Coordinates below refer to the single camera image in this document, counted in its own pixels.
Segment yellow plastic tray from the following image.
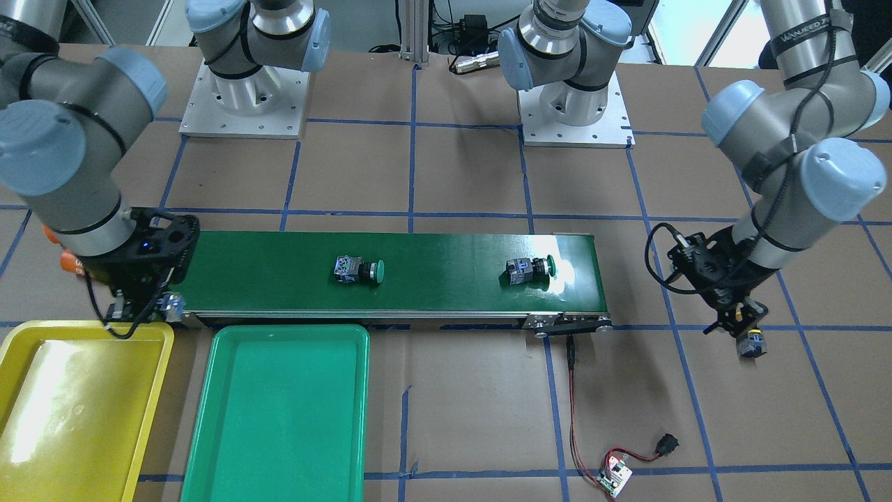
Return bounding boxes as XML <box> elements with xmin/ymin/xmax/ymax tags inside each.
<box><xmin>1</xmin><ymin>321</ymin><xmax>174</xmax><ymax>501</ymax></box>

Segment orange cylinder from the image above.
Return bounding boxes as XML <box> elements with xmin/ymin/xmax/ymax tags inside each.
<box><xmin>41</xmin><ymin>225</ymin><xmax>65</xmax><ymax>249</ymax></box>
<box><xmin>59</xmin><ymin>249</ymin><xmax>86</xmax><ymax>277</ymax></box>

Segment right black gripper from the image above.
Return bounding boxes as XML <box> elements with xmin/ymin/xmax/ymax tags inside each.
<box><xmin>80</xmin><ymin>208</ymin><xmax>201</xmax><ymax>321</ymax></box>

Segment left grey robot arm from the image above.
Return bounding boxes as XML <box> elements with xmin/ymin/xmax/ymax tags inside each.
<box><xmin>498</xmin><ymin>1</ymin><xmax>890</xmax><ymax>342</ymax></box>

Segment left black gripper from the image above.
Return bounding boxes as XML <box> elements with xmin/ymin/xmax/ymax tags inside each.
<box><xmin>667</xmin><ymin>227</ymin><xmax>775</xmax><ymax>339</ymax></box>

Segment green plastic tray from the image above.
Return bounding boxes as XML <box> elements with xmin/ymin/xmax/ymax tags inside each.
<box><xmin>181</xmin><ymin>324</ymin><xmax>370</xmax><ymax>501</ymax></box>

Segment green push button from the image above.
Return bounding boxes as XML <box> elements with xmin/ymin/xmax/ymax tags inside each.
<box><xmin>505</xmin><ymin>254</ymin><xmax>557</xmax><ymax>285</ymax></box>
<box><xmin>332</xmin><ymin>255</ymin><xmax>385</xmax><ymax>284</ymax></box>

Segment aluminium frame post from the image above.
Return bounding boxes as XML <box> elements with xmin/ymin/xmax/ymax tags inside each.
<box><xmin>397</xmin><ymin>0</ymin><xmax>432</xmax><ymax>67</ymax></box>

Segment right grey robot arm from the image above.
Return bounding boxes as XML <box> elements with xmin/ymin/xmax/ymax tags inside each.
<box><xmin>2</xmin><ymin>1</ymin><xmax>332</xmax><ymax>326</ymax></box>

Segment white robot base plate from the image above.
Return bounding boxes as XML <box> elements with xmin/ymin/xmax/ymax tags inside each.
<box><xmin>517</xmin><ymin>73</ymin><xmax>636</xmax><ymax>149</ymax></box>

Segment green conveyor belt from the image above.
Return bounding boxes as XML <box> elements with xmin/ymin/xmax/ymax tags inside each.
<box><xmin>176</xmin><ymin>231</ymin><xmax>613</xmax><ymax>337</ymax></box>

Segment red black power cable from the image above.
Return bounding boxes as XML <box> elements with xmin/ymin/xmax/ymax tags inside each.
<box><xmin>564</xmin><ymin>335</ymin><xmax>680</xmax><ymax>482</ymax></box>

